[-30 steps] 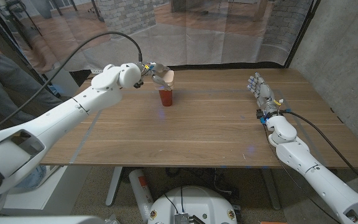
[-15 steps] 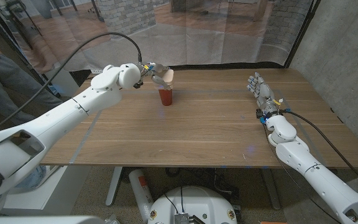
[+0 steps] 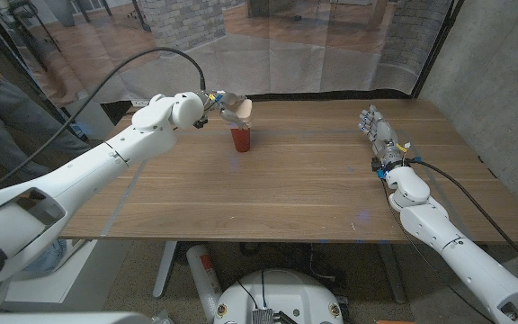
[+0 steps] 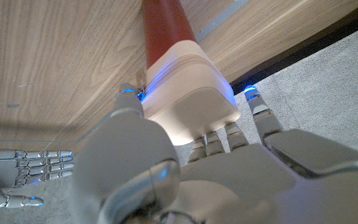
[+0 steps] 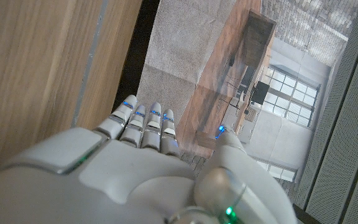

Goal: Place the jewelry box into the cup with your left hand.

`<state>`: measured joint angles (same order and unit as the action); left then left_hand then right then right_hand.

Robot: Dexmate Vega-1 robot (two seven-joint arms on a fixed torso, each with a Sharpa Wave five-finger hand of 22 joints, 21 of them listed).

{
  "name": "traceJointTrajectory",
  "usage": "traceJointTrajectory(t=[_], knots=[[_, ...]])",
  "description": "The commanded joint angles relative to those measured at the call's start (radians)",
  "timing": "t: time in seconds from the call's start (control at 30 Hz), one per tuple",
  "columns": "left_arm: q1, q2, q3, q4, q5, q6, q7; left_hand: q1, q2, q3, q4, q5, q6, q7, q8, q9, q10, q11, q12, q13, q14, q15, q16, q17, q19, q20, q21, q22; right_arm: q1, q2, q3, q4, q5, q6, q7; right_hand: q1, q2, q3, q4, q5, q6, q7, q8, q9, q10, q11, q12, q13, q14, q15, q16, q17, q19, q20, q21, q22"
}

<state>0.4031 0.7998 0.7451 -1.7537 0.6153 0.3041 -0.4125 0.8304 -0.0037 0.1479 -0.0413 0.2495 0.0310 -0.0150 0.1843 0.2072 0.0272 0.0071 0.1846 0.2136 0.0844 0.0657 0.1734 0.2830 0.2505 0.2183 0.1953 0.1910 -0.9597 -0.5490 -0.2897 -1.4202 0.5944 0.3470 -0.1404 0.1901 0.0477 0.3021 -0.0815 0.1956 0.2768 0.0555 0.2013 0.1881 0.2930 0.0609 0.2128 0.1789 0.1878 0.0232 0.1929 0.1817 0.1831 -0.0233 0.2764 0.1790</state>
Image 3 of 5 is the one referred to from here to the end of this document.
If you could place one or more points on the red plastic cup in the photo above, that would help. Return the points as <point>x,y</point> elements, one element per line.
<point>241,141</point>

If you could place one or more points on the printed room backdrop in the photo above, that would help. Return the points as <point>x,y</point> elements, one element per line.
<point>286,54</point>

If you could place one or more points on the white power strip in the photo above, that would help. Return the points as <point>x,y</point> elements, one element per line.
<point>141,103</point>

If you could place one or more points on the black backdrop stand pole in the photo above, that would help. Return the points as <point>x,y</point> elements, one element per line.
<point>434,54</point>

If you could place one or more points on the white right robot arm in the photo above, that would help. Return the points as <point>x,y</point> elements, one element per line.
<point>472,265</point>

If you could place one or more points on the white cylinder with orange label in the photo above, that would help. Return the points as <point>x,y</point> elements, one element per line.
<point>202,274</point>

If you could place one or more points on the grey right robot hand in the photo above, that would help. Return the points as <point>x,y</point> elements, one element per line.
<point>384,137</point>

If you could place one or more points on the white round robot torso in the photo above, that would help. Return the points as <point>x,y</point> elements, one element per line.
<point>286,292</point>

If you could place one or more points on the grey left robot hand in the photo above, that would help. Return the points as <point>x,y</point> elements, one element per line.
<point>223,100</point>

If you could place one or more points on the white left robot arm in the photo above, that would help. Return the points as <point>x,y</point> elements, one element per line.
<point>83,180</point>

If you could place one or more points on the white table leg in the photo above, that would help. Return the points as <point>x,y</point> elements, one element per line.
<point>164,270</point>
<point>393,274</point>

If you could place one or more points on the seated person in blue jeans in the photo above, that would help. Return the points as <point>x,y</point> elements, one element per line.
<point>50,258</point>

